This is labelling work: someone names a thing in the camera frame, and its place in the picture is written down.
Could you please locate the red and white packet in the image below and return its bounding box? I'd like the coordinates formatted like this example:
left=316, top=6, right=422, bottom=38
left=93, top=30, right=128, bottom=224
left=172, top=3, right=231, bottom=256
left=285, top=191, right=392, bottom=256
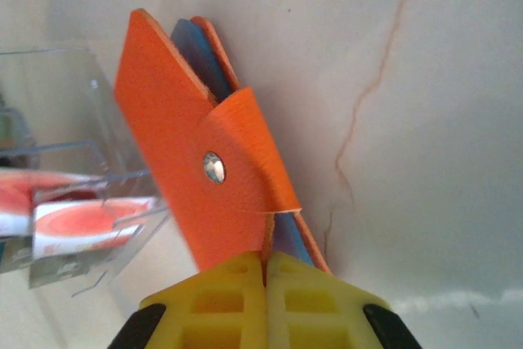
left=27, top=196, right=161, bottom=289

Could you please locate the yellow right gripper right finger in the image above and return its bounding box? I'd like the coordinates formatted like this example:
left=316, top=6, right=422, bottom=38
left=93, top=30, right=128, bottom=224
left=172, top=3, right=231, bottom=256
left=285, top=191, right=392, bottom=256
left=265, top=251, right=424, bottom=349

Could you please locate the red and white credit card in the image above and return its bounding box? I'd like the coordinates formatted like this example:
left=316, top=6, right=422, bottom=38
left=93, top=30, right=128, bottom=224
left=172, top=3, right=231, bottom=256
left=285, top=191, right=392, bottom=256
left=0, top=172, right=34, bottom=275

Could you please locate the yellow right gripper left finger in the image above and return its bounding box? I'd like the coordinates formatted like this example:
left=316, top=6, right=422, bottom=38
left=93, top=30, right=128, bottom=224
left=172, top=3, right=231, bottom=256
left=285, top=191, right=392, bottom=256
left=106, top=251, right=269, bottom=349

